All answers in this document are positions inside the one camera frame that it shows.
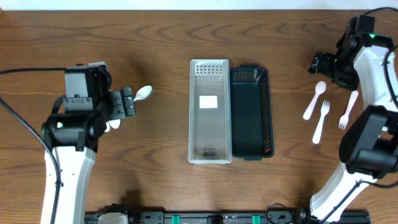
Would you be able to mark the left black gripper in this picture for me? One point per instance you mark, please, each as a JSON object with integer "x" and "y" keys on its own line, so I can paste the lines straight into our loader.
{"x": 117, "y": 112}

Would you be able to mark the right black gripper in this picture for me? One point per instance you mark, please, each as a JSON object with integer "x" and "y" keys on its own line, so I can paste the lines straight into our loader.
{"x": 351, "y": 82}

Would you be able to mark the pink-white plastic spoon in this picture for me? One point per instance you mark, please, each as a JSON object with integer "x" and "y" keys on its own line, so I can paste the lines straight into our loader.
{"x": 319, "y": 89}

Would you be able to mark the white plastic fork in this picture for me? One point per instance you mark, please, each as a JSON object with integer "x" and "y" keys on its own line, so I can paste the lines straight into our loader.
{"x": 318, "y": 131}

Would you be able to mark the pink plastic fork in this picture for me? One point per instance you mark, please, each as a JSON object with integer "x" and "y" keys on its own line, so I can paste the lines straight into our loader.
{"x": 345, "y": 117}

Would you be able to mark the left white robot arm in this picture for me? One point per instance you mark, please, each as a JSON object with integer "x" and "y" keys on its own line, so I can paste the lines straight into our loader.
{"x": 71, "y": 135}

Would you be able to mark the white plastic spoon under arm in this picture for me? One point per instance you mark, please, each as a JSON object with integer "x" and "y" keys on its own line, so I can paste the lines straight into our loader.
{"x": 143, "y": 93}

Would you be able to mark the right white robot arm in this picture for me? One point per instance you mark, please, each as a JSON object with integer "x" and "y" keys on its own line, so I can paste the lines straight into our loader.
{"x": 368, "y": 150}

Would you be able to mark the white plastic spoon crossed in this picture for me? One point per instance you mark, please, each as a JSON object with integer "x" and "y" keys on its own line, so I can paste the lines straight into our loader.
{"x": 115, "y": 124}

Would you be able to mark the white plastic spoon far left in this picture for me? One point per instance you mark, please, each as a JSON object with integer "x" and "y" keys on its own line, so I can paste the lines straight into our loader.
{"x": 107, "y": 127}

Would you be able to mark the clear plastic basket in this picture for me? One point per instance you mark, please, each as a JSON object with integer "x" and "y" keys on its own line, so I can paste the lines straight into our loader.
{"x": 209, "y": 140}

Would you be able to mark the dark green plastic basket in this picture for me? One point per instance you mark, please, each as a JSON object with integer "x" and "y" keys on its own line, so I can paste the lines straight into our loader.
{"x": 251, "y": 116}

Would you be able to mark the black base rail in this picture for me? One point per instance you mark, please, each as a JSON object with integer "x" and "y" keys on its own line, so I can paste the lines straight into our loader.
{"x": 117, "y": 213}

